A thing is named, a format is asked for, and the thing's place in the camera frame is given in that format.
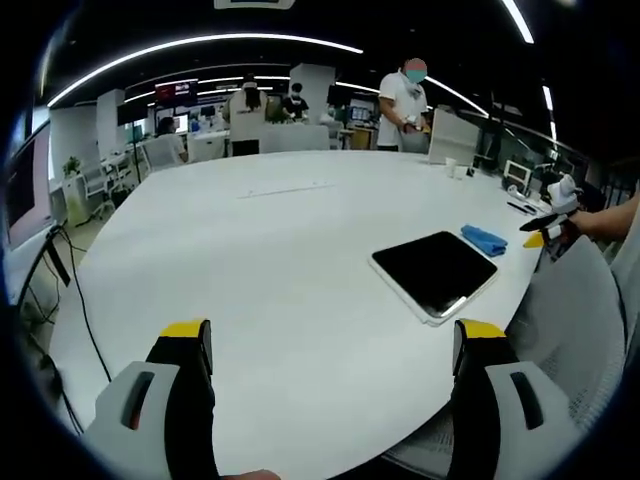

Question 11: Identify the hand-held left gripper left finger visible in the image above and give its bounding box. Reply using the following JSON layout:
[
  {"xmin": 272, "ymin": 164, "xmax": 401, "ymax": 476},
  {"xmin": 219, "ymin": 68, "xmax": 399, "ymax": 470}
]
[{"xmin": 81, "ymin": 317, "xmax": 221, "ymax": 480}]

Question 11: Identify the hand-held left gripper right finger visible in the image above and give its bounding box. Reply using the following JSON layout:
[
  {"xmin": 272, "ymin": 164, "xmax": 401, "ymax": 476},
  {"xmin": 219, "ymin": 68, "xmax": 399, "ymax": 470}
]
[{"xmin": 448, "ymin": 318, "xmax": 584, "ymax": 480}]

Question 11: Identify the blue cleaning cloth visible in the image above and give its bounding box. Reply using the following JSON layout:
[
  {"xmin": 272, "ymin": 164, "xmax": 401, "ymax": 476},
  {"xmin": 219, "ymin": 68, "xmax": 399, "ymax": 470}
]
[{"xmin": 460, "ymin": 224, "xmax": 509, "ymax": 257}]

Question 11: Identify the black tablet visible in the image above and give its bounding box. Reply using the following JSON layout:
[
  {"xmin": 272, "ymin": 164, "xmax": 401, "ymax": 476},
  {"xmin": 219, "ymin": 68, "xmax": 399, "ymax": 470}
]
[{"xmin": 368, "ymin": 230, "xmax": 500, "ymax": 328}]

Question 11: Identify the person's left hand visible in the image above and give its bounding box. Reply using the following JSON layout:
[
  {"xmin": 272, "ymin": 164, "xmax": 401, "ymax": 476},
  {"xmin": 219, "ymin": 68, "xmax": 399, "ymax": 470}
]
[{"xmin": 217, "ymin": 468, "xmax": 282, "ymax": 480}]

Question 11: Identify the small white monitor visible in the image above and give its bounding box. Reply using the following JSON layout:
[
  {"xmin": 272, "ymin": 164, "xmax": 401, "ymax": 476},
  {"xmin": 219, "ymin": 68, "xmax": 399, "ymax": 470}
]
[{"xmin": 502, "ymin": 159, "xmax": 534, "ymax": 190}]

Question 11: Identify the grey mesh office chair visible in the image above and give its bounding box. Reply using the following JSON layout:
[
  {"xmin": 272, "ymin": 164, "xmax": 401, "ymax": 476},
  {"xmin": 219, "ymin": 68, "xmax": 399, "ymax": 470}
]
[{"xmin": 380, "ymin": 234, "xmax": 640, "ymax": 469}]

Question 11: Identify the white desk divider panel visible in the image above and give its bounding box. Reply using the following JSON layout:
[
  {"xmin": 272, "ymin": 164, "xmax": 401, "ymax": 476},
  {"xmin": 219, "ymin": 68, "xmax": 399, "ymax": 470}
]
[{"xmin": 427, "ymin": 108, "xmax": 480, "ymax": 166}]

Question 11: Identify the large display screen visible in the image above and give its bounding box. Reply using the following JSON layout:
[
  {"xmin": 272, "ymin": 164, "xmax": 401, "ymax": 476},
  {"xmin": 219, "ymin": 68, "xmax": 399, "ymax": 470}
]
[{"xmin": 3, "ymin": 123, "xmax": 55, "ymax": 248}]

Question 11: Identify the black cable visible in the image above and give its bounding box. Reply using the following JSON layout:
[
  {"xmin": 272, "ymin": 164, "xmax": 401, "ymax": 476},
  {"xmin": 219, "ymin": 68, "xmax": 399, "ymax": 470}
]
[{"xmin": 49, "ymin": 227, "xmax": 114, "ymax": 384}]

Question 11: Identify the wall-mounted red screen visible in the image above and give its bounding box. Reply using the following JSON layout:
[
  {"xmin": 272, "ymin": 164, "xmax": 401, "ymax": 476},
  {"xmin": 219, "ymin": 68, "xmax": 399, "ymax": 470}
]
[{"xmin": 154, "ymin": 80, "xmax": 199, "ymax": 106}]

